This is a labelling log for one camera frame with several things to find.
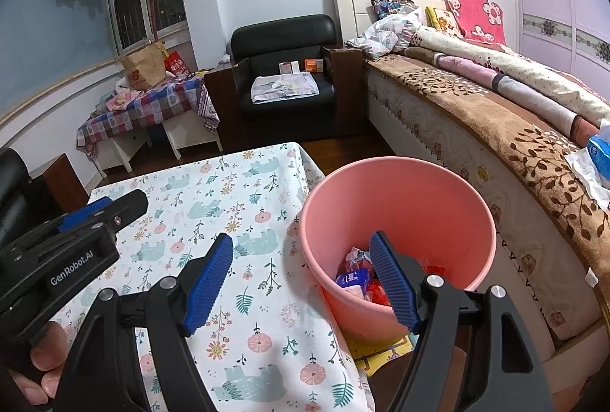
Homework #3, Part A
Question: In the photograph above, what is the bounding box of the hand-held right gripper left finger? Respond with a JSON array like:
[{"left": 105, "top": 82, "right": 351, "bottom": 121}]
[{"left": 52, "top": 232, "right": 234, "bottom": 412}]

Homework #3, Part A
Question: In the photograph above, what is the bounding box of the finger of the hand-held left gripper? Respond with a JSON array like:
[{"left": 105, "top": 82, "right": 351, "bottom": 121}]
[
  {"left": 0, "top": 189, "right": 149, "bottom": 270},
  {"left": 58, "top": 197, "right": 114, "bottom": 232}
]

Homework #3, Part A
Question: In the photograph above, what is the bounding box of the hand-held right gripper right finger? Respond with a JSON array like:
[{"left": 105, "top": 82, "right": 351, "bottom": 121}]
[{"left": 369, "top": 231, "right": 554, "bottom": 412}]

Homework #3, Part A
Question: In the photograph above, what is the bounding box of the blue tissue packet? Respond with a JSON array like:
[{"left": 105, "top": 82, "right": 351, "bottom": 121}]
[{"left": 335, "top": 269, "right": 372, "bottom": 298}]

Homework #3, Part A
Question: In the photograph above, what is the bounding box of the white maroon wrapper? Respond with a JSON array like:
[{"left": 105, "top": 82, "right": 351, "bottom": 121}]
[{"left": 345, "top": 247, "right": 375, "bottom": 270}]

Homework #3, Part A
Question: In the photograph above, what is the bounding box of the pink plastic bucket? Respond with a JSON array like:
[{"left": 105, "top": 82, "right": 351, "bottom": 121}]
[{"left": 300, "top": 157, "right": 497, "bottom": 343}]

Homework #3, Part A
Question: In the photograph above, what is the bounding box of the person's left hand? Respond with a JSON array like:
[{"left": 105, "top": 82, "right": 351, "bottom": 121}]
[{"left": 8, "top": 325, "right": 70, "bottom": 406}]

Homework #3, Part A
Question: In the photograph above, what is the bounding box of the yellow patterned floor mat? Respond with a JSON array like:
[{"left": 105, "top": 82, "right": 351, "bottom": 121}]
[{"left": 353, "top": 331, "right": 415, "bottom": 377}]

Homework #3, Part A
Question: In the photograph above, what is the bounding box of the black leather sofa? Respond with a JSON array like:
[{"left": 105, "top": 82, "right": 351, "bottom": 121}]
[{"left": 0, "top": 147, "right": 89, "bottom": 246}]

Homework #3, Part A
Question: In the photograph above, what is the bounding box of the floral bear print tablecloth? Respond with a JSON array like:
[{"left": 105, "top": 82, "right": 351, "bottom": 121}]
[{"left": 62, "top": 141, "right": 377, "bottom": 412}]

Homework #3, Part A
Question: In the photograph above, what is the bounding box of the plaid tablecloth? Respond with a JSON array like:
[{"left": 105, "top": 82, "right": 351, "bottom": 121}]
[{"left": 77, "top": 76, "right": 220, "bottom": 160}]

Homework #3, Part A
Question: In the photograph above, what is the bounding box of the white wooden desk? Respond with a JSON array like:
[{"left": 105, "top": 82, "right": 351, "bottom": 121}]
[{"left": 93, "top": 107, "right": 222, "bottom": 179}]

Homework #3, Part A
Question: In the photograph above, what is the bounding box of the pink cloth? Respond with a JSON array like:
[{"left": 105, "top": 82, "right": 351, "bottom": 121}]
[{"left": 106, "top": 89, "right": 144, "bottom": 110}]

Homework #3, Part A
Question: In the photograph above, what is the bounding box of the brown paper bag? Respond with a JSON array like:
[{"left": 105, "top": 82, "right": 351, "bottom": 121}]
[{"left": 118, "top": 43, "right": 167, "bottom": 91}]

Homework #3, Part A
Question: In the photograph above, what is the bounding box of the red gift bag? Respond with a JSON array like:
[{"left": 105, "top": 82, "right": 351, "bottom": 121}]
[{"left": 164, "top": 51, "right": 189, "bottom": 79}]

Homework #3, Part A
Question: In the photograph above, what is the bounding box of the bed with cream headboard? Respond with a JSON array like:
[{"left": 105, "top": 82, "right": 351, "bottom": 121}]
[{"left": 331, "top": 0, "right": 610, "bottom": 365}]

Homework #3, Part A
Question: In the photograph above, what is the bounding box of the black leather armchair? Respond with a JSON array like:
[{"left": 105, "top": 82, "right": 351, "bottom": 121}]
[{"left": 205, "top": 14, "right": 365, "bottom": 143}]

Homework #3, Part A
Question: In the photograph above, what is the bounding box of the barred window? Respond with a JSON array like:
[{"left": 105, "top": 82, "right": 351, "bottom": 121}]
[{"left": 107, "top": 0, "right": 186, "bottom": 55}]

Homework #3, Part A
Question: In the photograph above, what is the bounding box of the brown leaf pattern blanket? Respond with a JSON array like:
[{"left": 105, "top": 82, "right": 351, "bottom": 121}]
[{"left": 364, "top": 45, "right": 610, "bottom": 293}]

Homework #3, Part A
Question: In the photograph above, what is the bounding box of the red coat rack pole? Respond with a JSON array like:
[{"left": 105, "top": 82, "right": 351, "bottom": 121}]
[{"left": 143, "top": 0, "right": 165, "bottom": 46}]

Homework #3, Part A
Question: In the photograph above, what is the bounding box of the pale printed plastic bag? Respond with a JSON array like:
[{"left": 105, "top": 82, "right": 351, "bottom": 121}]
[{"left": 251, "top": 73, "right": 320, "bottom": 104}]

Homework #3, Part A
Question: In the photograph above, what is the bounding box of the white crumpled tissue sheet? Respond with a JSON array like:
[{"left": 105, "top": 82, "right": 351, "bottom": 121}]
[{"left": 565, "top": 147, "right": 610, "bottom": 203}]

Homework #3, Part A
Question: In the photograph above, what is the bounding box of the rolled patchwork quilt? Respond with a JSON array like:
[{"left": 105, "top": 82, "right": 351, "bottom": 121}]
[{"left": 410, "top": 27, "right": 610, "bottom": 146}]

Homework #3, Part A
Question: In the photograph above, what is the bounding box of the blue tissue pack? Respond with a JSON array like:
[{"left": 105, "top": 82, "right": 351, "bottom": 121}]
[{"left": 586, "top": 133, "right": 610, "bottom": 189}]

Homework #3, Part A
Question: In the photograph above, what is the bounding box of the crumpled white quilt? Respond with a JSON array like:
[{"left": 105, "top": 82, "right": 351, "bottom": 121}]
[{"left": 345, "top": 7, "right": 425, "bottom": 58}]

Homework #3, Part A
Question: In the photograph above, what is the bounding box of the yellow pillow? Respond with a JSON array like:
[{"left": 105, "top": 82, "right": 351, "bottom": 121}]
[{"left": 425, "top": 6, "right": 468, "bottom": 38}]

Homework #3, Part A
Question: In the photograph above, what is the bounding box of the blue floral pillow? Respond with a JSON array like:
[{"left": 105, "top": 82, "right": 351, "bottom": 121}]
[{"left": 371, "top": 0, "right": 415, "bottom": 22}]

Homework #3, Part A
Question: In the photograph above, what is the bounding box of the red flower pillow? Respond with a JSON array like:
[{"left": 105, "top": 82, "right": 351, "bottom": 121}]
[{"left": 441, "top": 0, "right": 507, "bottom": 45}]

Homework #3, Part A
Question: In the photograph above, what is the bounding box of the lilac wardrobe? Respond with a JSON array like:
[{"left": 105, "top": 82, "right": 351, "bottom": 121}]
[{"left": 507, "top": 0, "right": 610, "bottom": 84}]

